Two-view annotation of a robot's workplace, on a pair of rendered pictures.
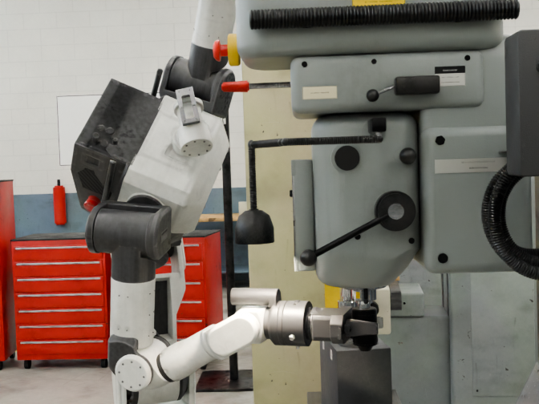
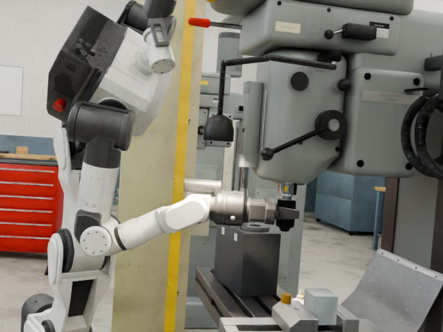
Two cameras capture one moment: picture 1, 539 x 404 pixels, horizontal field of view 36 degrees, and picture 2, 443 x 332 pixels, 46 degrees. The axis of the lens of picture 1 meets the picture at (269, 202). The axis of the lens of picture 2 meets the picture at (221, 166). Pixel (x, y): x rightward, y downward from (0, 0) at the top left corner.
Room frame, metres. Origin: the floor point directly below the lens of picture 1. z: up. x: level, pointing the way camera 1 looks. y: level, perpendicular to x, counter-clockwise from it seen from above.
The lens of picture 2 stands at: (0.33, 0.36, 1.41)
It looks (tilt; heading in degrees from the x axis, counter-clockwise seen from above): 3 degrees down; 344
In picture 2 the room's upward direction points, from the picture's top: 4 degrees clockwise
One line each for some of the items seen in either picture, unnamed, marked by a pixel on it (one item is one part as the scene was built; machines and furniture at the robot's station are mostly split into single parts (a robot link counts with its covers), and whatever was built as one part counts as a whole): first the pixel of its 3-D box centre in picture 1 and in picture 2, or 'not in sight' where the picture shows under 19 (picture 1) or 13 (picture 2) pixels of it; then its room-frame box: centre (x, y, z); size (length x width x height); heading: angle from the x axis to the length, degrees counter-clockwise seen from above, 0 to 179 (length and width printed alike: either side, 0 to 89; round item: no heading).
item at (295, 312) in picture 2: not in sight; (293, 317); (1.33, -0.11, 1.04); 0.12 x 0.06 x 0.04; 175
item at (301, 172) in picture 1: (303, 215); (250, 124); (1.57, -0.06, 1.45); 0.04 x 0.04 x 0.21; 88
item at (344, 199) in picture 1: (363, 199); (295, 118); (1.56, -0.18, 1.47); 0.21 x 0.19 x 0.32; 178
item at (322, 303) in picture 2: not in sight; (320, 305); (1.32, -0.16, 1.07); 0.06 x 0.05 x 0.06; 175
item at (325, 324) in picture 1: (318, 325); (250, 210); (1.59, -0.09, 1.23); 0.13 x 0.12 x 0.10; 163
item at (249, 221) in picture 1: (254, 225); (219, 127); (1.52, 0.03, 1.43); 0.07 x 0.07 x 0.06
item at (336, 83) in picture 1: (380, 86); (315, 35); (1.56, -0.22, 1.68); 0.34 x 0.24 x 0.10; 88
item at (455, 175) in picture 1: (465, 196); (363, 123); (1.55, -0.37, 1.47); 0.24 x 0.19 x 0.26; 178
